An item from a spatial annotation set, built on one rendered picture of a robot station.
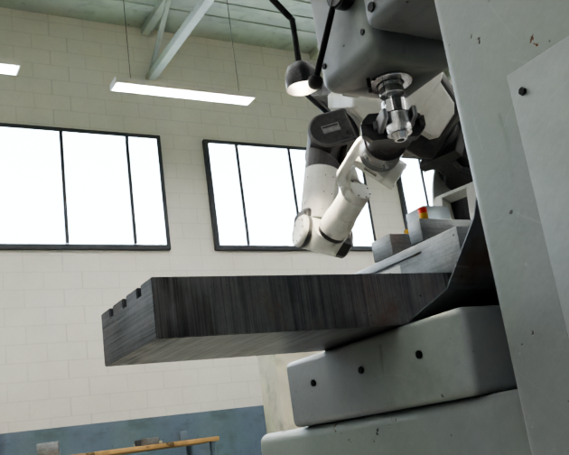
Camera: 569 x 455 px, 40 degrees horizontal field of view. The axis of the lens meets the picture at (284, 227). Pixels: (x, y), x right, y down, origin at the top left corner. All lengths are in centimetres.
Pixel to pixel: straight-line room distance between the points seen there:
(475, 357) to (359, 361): 26
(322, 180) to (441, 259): 66
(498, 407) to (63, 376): 796
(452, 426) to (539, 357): 26
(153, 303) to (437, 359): 40
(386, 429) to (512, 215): 46
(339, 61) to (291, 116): 960
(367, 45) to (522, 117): 55
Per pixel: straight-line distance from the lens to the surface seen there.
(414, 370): 116
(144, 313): 103
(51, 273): 904
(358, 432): 131
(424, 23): 140
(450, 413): 113
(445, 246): 128
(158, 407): 911
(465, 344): 108
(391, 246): 140
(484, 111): 97
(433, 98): 203
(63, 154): 945
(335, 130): 194
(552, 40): 91
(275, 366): 741
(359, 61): 143
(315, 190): 187
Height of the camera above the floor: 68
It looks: 16 degrees up
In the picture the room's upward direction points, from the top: 8 degrees counter-clockwise
